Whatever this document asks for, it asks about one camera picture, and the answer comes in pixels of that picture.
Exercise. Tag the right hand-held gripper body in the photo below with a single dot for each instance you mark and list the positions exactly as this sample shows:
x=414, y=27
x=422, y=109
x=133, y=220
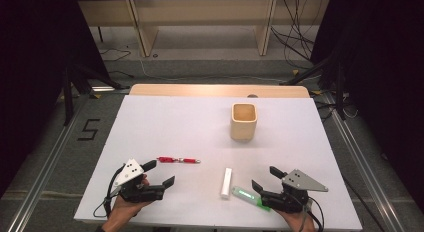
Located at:
x=290, y=198

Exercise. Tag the person's left hand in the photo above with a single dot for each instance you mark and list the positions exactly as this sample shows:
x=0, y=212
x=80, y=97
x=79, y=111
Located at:
x=125, y=210

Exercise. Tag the light wooden shelf unit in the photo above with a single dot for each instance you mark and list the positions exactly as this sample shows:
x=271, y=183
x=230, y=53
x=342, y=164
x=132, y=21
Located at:
x=146, y=35

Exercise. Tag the beige square cup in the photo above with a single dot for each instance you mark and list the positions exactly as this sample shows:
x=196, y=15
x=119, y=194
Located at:
x=243, y=130

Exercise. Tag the green pen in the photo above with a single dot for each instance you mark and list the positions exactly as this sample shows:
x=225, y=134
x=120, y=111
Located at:
x=245, y=193

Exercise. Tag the white table cover board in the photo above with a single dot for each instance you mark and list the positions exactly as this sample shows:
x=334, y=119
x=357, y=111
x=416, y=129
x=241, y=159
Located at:
x=186, y=125

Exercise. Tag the black metal stand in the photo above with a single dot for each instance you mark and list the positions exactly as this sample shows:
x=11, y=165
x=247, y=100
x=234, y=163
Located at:
x=339, y=92
x=68, y=98

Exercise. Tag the person's right hand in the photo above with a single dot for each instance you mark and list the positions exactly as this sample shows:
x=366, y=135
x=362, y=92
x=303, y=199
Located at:
x=300, y=222

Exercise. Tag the red pen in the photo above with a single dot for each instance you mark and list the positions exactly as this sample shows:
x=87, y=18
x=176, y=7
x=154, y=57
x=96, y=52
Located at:
x=165, y=159

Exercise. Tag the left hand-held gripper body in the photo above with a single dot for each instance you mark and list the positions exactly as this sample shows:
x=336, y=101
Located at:
x=133, y=188

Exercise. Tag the aluminium floor rail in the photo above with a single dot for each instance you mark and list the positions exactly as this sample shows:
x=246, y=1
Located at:
x=43, y=172
x=363, y=165

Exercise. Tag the white marker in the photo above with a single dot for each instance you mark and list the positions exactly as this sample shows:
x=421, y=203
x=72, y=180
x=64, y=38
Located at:
x=226, y=183

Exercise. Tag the light wooden table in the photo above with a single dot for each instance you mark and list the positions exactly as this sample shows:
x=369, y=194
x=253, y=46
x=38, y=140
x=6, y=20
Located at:
x=200, y=90

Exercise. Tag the black curtain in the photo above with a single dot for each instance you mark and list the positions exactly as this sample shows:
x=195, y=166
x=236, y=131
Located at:
x=30, y=75
x=383, y=75

